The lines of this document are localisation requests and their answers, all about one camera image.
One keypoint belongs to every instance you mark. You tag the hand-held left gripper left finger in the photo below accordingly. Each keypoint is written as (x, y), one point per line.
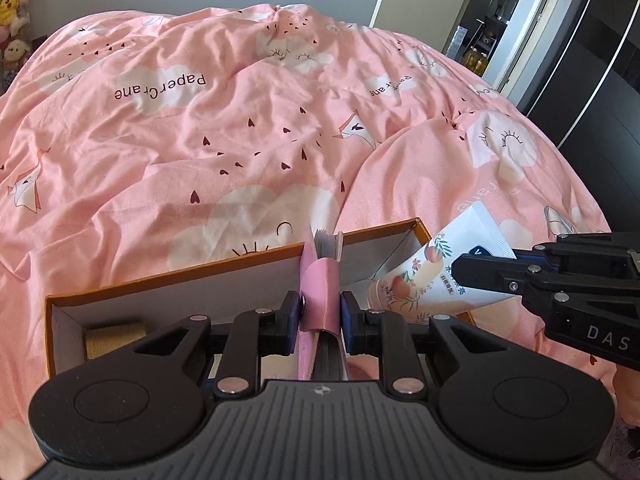
(290, 322)

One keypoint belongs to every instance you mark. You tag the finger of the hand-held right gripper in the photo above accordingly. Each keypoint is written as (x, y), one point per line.
(495, 272)
(590, 252)

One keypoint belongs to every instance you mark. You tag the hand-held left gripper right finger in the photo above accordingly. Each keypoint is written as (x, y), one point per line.
(349, 325)

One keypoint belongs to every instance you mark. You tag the pink notebook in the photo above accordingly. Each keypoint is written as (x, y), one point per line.
(320, 300)

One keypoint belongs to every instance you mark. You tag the white floral cream tube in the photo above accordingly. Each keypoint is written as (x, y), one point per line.
(425, 280)

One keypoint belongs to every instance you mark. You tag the orange cardboard box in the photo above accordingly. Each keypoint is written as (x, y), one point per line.
(175, 295)

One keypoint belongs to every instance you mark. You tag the gold box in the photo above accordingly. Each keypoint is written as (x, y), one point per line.
(115, 342)

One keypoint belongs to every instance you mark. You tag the black wardrobe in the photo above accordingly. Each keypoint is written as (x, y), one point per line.
(600, 85)

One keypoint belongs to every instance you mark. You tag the pink printed blanket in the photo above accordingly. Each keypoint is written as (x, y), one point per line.
(200, 160)

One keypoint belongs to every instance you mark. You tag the yellow bottle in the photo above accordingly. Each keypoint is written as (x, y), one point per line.
(469, 57)
(482, 64)

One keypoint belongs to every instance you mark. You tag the dark side table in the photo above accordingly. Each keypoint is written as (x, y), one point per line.
(492, 35)

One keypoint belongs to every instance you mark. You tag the white door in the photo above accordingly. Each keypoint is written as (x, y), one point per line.
(400, 5)

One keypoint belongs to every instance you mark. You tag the pile of plush toys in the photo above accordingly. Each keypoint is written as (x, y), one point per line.
(12, 5)

